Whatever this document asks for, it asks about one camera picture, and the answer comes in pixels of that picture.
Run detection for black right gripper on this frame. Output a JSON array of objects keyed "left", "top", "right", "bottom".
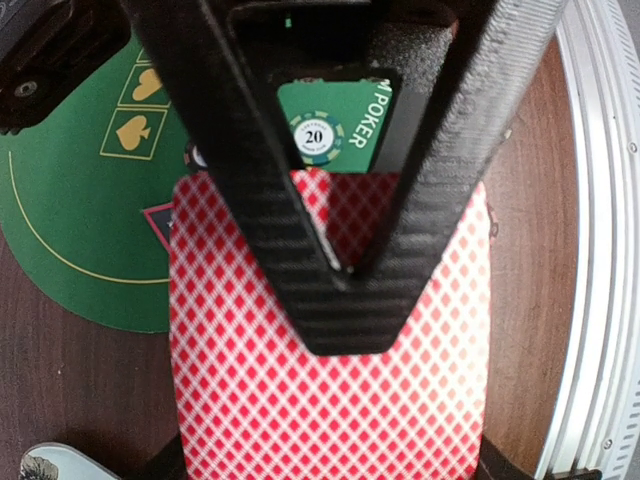
[{"left": 1, "top": 1, "right": 458, "bottom": 280}]

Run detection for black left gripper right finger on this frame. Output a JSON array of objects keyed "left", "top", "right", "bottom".
[{"left": 474, "top": 439, "right": 532, "bottom": 480}]

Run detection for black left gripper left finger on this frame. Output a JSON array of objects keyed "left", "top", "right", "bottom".
[{"left": 132, "top": 435, "right": 187, "bottom": 480}]

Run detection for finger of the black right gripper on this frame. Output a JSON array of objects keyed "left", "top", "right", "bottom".
[{"left": 304, "top": 1, "right": 564, "bottom": 356}]

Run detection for red black chip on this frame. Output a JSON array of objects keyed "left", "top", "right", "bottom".
[{"left": 184, "top": 142, "right": 208, "bottom": 172}]

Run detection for red-backed playing card deck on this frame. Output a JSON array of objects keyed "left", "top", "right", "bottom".
[{"left": 169, "top": 173, "right": 491, "bottom": 479}]

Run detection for green chip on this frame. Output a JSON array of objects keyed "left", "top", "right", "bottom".
[{"left": 289, "top": 110, "right": 345, "bottom": 167}]

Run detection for black red triangular dealer marker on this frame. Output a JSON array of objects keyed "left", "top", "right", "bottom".
[{"left": 142, "top": 203, "right": 173, "bottom": 252}]

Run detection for light blue flower plate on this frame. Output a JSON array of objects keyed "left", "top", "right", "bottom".
[{"left": 19, "top": 442, "right": 119, "bottom": 480}]

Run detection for round green poker mat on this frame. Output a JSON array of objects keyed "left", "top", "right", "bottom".
[{"left": 1, "top": 41, "right": 395, "bottom": 333}]

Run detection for metal front rail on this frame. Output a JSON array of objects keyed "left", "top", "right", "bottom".
[{"left": 535, "top": 1, "right": 639, "bottom": 479}]

